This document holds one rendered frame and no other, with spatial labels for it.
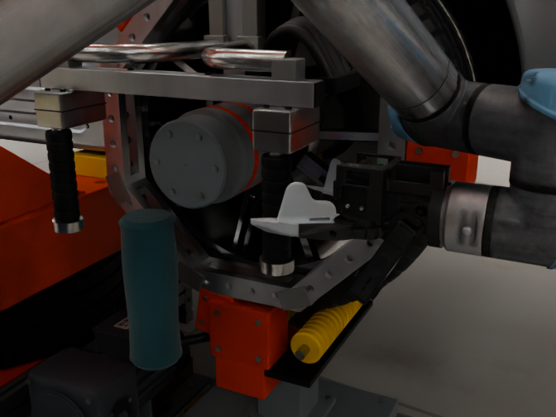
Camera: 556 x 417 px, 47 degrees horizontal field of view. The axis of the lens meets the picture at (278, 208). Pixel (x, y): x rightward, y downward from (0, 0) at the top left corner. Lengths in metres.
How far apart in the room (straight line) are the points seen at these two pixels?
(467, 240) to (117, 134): 0.68
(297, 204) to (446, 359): 1.48
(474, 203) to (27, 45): 0.50
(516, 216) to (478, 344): 1.59
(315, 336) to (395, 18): 0.64
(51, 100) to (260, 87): 0.31
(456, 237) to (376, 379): 1.34
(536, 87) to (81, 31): 0.46
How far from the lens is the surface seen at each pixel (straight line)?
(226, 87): 0.79
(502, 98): 0.67
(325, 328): 1.12
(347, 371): 2.01
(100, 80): 0.91
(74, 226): 0.97
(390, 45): 0.60
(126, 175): 1.17
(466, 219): 0.67
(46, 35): 0.26
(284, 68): 0.76
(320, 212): 0.70
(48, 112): 0.94
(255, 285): 1.08
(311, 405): 1.42
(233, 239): 1.20
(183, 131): 0.89
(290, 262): 0.79
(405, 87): 0.64
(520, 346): 2.27
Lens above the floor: 1.07
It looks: 18 degrees down
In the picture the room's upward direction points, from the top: straight up
